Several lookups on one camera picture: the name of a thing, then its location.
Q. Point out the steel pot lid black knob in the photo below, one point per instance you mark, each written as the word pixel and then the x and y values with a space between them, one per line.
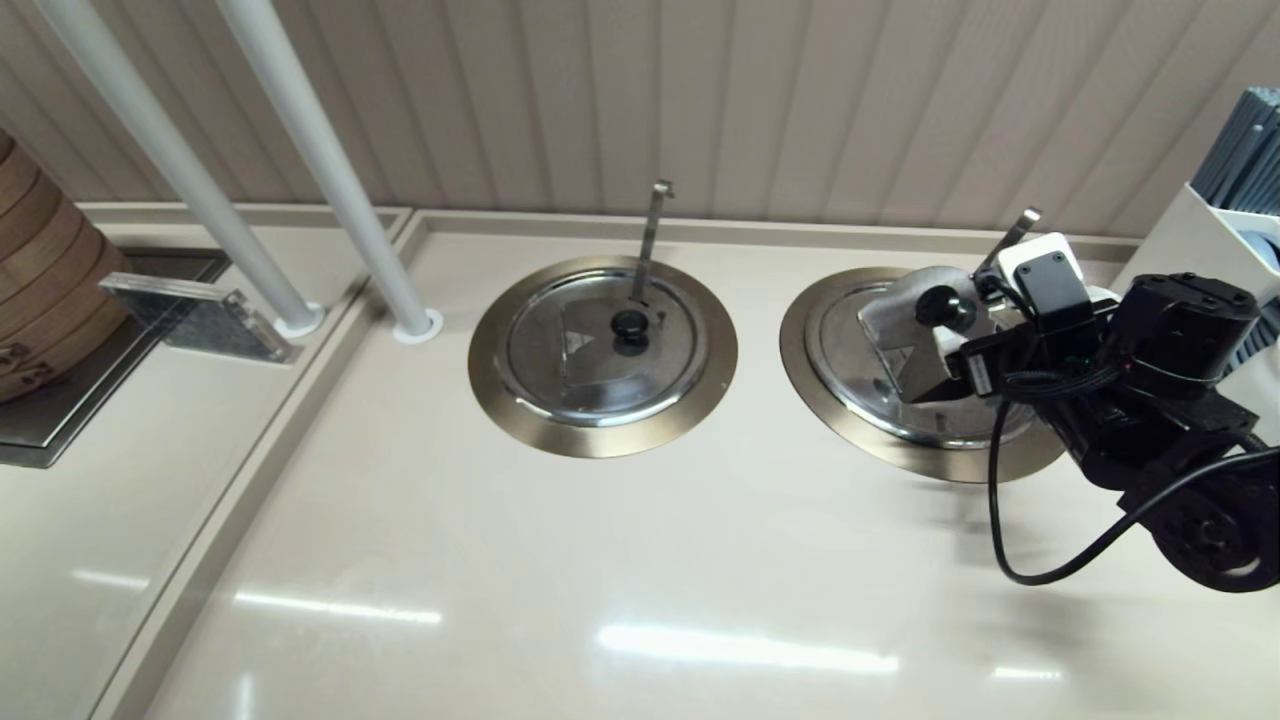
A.
pixel 560 380
pixel 850 370

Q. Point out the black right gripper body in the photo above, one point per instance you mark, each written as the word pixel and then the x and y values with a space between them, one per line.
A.
pixel 1060 365

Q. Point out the dark recessed steamer tray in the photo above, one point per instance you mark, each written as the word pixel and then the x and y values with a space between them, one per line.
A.
pixel 60 420

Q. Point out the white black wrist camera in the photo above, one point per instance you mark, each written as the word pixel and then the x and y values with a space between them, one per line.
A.
pixel 1050 285

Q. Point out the stacked bamboo steamer baskets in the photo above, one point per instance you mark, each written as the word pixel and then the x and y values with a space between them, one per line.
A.
pixel 50 280

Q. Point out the thick white support pole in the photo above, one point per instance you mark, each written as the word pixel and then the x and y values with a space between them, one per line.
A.
pixel 337 170

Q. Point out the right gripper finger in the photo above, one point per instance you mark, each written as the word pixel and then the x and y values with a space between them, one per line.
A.
pixel 978 368

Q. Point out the thin white support pole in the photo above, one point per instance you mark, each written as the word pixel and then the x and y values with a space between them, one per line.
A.
pixel 185 170

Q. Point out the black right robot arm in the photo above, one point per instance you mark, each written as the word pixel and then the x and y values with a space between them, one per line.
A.
pixel 1180 330

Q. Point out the white cutlery holder box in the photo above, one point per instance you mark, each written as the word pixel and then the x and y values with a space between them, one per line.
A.
pixel 1190 240

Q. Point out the clear acrylic sign block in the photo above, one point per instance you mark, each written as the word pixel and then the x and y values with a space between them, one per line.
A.
pixel 210 322

